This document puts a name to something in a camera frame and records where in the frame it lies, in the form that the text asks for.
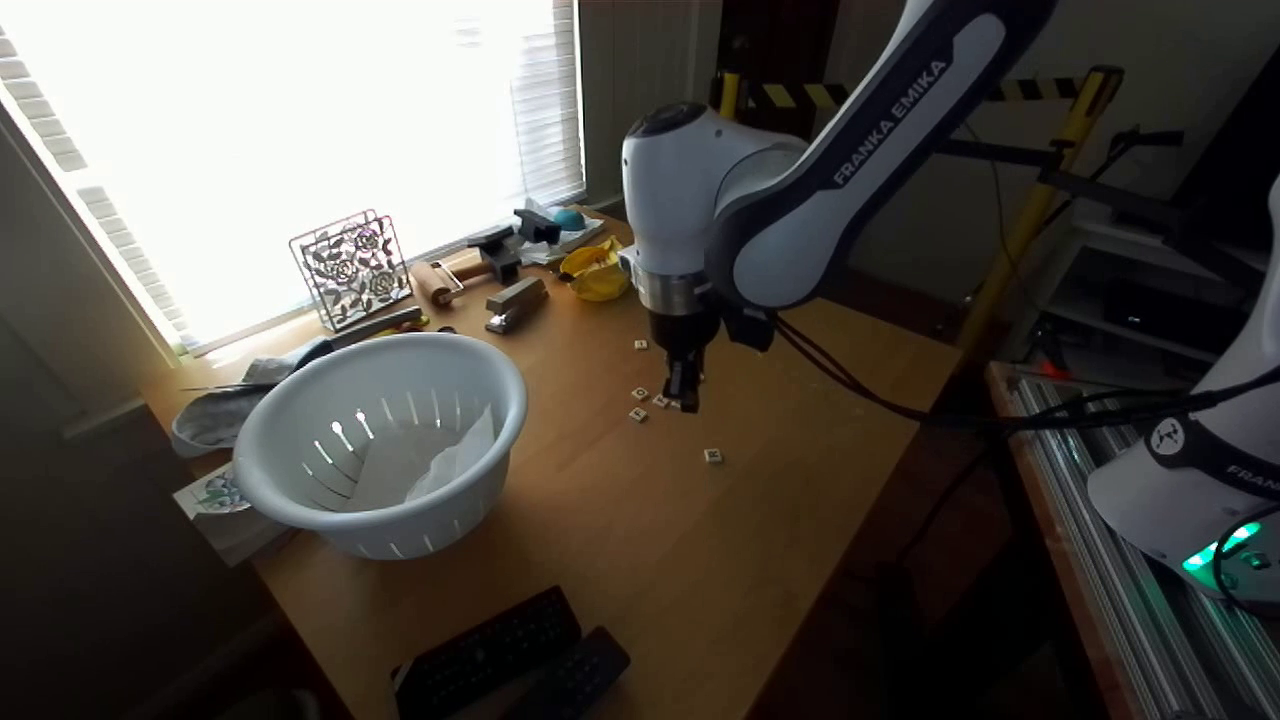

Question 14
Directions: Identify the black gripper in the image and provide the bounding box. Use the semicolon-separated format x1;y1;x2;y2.
646;301;731;414

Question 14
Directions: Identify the yellow bowl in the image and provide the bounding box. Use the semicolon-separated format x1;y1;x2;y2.
558;231;634;307

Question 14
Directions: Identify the dark grey stapler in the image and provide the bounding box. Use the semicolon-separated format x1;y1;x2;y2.
479;274;552;340

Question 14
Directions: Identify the teal black tool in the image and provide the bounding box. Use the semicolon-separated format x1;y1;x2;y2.
511;200;607;263

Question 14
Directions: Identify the black clamp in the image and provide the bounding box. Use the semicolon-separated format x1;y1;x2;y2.
467;221;527;288

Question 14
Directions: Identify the white plastic colander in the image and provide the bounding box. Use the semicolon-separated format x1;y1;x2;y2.
232;330;534;564

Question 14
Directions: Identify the white window blind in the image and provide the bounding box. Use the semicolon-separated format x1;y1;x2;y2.
511;0;593;209

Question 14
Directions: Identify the black electronic device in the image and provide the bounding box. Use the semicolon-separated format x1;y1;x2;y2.
392;584;636;720

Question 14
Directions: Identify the black white patterned cube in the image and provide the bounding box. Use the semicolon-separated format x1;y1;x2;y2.
285;205;421;337

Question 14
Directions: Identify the yellow black striped bar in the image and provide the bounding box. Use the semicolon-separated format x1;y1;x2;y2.
706;63;1129;116

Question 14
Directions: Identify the grey cloth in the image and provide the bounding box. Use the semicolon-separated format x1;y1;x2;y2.
168;337;353;462

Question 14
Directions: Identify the white shelf unit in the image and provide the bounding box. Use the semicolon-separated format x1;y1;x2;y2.
1012;213;1274;384

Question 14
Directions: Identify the patterned paper pad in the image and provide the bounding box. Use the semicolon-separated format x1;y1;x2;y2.
174;462;292;573

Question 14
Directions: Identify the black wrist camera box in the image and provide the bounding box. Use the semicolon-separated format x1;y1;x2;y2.
721;301;785;355

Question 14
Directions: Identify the black cable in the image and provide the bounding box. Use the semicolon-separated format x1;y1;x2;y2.
766;313;1280;435

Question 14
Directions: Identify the aluminium rail frame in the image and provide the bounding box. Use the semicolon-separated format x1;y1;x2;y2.
983;355;1280;720

